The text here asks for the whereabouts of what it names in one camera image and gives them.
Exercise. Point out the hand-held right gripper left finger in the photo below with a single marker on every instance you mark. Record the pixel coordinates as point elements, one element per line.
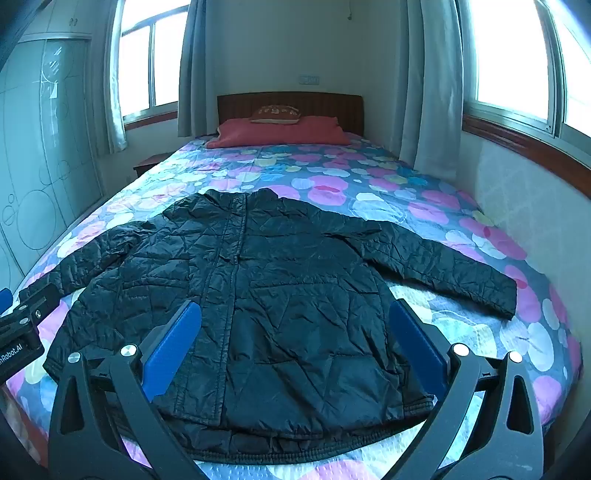
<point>171,350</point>

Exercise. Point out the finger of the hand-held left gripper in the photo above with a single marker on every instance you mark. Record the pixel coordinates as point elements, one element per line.
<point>4,301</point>
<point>39,297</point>

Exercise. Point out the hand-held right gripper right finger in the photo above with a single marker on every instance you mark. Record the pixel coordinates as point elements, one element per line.
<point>418,350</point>

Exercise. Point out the black quilted jacket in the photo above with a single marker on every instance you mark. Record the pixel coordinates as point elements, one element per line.
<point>286,286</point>

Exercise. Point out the white wardrobe with circle pattern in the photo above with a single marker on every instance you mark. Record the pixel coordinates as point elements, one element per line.
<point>46,138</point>

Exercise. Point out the polka dot bedspread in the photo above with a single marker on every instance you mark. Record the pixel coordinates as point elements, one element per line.
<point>369,184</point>

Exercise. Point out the wooden nightstand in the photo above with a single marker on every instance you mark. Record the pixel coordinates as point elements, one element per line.
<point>150,162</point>

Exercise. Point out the wooden window sill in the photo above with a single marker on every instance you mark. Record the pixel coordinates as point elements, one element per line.
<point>521,143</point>
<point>150,119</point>

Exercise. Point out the white sheer curtain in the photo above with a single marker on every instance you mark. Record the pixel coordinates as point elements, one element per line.
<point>111,92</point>

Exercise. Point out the red pillow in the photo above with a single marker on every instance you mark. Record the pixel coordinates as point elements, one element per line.
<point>277,134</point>

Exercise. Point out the small patterned cushion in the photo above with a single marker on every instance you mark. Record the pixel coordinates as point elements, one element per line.
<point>274,114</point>

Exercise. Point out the wooden headboard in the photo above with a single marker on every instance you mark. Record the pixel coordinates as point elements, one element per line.
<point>323,104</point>

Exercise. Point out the grey curtain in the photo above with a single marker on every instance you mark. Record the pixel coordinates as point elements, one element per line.
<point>431,83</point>
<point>196,69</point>

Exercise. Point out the window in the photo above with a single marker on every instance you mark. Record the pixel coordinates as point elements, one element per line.
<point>512,50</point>
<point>154,55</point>

